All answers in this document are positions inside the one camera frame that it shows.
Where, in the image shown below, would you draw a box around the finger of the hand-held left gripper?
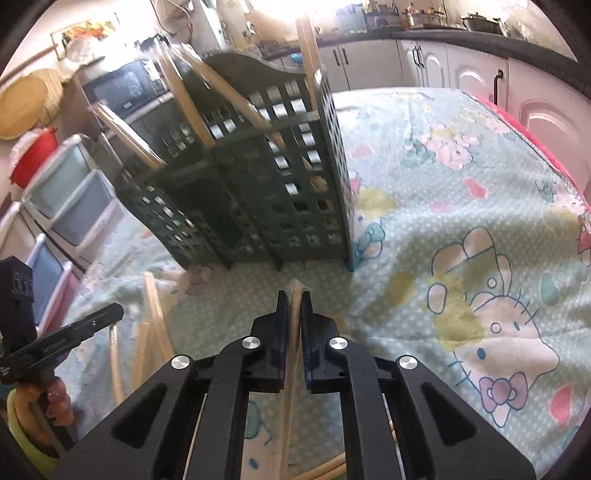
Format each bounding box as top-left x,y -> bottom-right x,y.
64,303 -> 125,343

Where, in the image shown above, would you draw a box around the person's left hand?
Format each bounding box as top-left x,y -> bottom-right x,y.
39,375 -> 75,428

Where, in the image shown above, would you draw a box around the steel stockpot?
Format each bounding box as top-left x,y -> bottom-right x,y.
404,10 -> 448,29

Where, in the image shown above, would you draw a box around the steel lidded pot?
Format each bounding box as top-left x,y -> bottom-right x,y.
462,12 -> 503,34

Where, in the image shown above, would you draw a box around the black condiment rack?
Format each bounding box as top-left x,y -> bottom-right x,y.
365,0 -> 402,26

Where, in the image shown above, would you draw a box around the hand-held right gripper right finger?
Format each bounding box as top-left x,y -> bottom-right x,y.
300,291 -> 539,480

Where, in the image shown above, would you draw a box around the white lower kitchen cabinets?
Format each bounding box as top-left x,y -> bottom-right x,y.
268,34 -> 591,185

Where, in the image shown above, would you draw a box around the round bamboo tray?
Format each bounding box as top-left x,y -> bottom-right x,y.
0,69 -> 65,140

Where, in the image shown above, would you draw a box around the red plastic basin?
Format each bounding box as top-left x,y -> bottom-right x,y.
10,128 -> 58,189

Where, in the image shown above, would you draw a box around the plastic drawer tower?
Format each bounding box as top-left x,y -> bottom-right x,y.
21,134 -> 127,259
0,200 -> 81,333

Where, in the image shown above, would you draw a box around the large clear plastic bag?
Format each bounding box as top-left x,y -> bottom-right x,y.
501,14 -> 546,42

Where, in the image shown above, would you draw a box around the black microwave oven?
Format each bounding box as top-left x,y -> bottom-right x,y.
81,59 -> 169,120

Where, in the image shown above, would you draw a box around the bamboo chopstick pair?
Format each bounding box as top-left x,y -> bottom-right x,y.
182,44 -> 289,151
157,44 -> 218,149
95,104 -> 167,172
276,277 -> 309,480
295,13 -> 324,100

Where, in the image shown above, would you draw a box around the black kitchen countertop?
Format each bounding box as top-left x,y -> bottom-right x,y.
259,25 -> 583,63

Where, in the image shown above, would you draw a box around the green plastic utensil holder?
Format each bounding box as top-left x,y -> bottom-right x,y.
95,51 -> 356,273

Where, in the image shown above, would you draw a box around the pink quilted table cover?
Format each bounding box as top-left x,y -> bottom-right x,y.
475,95 -> 591,213

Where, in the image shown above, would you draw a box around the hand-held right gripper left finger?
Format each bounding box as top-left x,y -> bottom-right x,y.
52,290 -> 291,480

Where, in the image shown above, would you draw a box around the pale blue utensil organizer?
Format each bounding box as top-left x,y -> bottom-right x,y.
337,4 -> 365,31

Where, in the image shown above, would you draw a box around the fruit wall poster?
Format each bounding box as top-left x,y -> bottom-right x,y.
50,13 -> 120,47

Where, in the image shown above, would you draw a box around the bunch of bamboo chopsticks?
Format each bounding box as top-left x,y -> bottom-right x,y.
108,271 -> 399,480

